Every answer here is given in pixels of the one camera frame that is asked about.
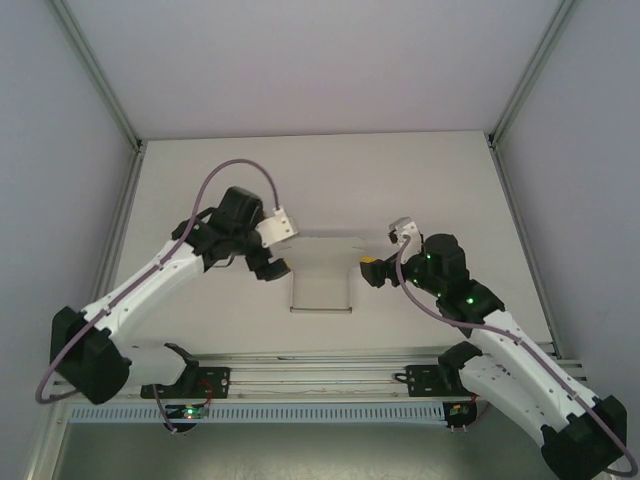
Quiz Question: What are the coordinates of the white cardboard paper box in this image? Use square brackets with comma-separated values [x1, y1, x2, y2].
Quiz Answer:
[283, 234, 369, 316]

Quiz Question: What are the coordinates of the circuit board with green light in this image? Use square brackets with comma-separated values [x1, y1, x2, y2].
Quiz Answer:
[167, 404, 209, 421]

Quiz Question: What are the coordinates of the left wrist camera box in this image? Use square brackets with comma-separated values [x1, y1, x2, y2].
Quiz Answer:
[256, 204, 300, 249]

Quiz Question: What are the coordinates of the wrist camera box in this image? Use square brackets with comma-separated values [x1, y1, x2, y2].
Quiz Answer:
[256, 204, 300, 249]
[386, 215, 421, 247]

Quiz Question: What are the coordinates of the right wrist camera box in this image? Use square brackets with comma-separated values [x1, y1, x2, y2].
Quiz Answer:
[386, 215, 421, 247]

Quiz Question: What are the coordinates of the aluminium table side rail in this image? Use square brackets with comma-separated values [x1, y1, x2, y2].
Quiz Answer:
[487, 142, 567, 359]
[74, 142, 147, 321]

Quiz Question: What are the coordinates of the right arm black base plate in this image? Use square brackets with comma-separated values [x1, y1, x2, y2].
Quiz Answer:
[405, 363, 482, 400]

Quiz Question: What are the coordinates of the aluminium mounting rail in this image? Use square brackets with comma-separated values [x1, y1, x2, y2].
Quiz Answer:
[47, 352, 594, 404]

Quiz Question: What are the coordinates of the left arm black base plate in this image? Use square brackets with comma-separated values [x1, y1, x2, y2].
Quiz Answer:
[141, 366, 232, 401]

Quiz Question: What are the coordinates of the white slotted cable duct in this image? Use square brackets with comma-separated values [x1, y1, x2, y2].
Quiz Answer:
[67, 403, 449, 427]

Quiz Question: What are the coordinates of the aluminium frame post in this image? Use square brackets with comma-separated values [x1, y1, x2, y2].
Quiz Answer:
[48, 0, 147, 152]
[487, 0, 576, 150]

